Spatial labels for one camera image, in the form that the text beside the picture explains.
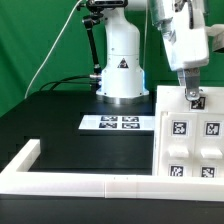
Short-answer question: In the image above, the white cable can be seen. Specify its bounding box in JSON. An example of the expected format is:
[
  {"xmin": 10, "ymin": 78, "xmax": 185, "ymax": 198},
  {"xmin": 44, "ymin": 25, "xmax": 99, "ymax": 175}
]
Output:
[{"xmin": 24, "ymin": 0, "xmax": 84, "ymax": 100}]

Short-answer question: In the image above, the white cabinet door panel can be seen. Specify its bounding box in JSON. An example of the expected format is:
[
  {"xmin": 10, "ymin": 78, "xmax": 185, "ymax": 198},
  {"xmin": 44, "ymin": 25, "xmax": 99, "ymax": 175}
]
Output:
[{"xmin": 199, "ymin": 114, "xmax": 224, "ymax": 178}]

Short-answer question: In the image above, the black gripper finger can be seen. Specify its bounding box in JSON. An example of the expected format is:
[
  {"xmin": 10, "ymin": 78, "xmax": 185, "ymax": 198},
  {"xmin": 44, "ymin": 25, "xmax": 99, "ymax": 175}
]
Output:
[{"xmin": 177, "ymin": 68, "xmax": 200, "ymax": 101}]

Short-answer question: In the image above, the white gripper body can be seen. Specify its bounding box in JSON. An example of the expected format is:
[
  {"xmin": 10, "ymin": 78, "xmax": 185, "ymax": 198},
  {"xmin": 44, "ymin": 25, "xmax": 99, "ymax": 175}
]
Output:
[{"xmin": 149, "ymin": 0, "xmax": 209, "ymax": 71}]

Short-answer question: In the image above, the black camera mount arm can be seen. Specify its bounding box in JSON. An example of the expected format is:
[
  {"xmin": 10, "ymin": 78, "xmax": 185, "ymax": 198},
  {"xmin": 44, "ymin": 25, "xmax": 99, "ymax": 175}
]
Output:
[{"xmin": 77, "ymin": 0, "xmax": 128, "ymax": 91}]

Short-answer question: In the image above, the white cabinet body box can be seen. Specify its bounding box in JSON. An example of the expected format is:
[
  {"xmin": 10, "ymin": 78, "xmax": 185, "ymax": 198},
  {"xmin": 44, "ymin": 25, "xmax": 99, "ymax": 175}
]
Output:
[{"xmin": 153, "ymin": 112, "xmax": 224, "ymax": 178}]

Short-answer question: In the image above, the white U-shaped fence frame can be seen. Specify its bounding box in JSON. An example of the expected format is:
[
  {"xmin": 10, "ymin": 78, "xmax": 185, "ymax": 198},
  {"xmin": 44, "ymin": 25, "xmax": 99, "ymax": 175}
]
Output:
[{"xmin": 0, "ymin": 139, "xmax": 224, "ymax": 202}]

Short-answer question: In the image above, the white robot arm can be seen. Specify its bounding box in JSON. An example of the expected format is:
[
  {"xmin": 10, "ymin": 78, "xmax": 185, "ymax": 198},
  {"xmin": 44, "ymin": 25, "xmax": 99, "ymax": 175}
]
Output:
[{"xmin": 86, "ymin": 0, "xmax": 224, "ymax": 104}]

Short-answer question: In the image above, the black cable bundle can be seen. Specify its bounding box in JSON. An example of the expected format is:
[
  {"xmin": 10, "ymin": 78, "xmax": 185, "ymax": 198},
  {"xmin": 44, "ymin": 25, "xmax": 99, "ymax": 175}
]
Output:
[{"xmin": 39, "ymin": 75, "xmax": 101, "ymax": 92}]

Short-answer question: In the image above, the white base tag plate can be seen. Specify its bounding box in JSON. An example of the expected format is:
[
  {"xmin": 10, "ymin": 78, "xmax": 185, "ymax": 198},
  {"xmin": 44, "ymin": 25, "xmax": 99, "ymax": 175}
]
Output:
[{"xmin": 79, "ymin": 115, "xmax": 155, "ymax": 131}]

